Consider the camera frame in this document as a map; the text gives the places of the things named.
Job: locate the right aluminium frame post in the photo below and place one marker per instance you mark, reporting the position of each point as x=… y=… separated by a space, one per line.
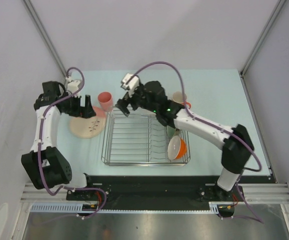
x=263 y=35

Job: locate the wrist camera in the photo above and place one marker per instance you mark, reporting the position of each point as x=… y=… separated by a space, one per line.
x=72 y=85
x=130 y=83

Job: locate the green floral bowl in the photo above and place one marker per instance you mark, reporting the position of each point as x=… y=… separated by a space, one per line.
x=171 y=132

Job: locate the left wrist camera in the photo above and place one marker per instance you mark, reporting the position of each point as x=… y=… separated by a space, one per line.
x=72 y=85

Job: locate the left aluminium frame post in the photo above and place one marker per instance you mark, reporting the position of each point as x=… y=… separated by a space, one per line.
x=40 y=27

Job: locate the metal wire dish rack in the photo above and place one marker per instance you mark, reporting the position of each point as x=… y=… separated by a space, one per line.
x=138 y=140

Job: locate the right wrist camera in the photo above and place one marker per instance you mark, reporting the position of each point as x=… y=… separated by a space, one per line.
x=130 y=83

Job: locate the orange white mug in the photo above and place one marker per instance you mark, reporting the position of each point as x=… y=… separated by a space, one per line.
x=178 y=97

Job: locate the pink plastic cup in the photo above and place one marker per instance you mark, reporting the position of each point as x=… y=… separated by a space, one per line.
x=105 y=100

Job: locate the pink cream floral plate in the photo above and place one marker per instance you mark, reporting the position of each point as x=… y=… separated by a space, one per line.
x=87 y=128

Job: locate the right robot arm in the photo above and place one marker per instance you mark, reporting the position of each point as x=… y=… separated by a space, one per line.
x=234 y=142

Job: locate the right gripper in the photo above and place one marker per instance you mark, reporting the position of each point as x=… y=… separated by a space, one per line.
x=122 y=104

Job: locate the white slotted cable duct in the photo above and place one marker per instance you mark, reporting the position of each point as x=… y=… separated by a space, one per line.
x=80 y=208

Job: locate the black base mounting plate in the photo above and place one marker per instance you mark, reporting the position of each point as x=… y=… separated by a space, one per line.
x=162 y=193

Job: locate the aluminium front rail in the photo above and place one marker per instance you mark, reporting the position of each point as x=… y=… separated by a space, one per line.
x=260 y=193

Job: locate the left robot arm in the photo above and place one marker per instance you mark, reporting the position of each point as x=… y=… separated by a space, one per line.
x=44 y=163

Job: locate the orange white bowl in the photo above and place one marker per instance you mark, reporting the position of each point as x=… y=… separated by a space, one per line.
x=177 y=148

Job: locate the aluminium frame post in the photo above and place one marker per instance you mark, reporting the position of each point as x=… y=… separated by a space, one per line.
x=40 y=27
x=263 y=35

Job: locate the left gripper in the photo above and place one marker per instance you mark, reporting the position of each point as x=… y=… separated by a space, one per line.
x=86 y=112

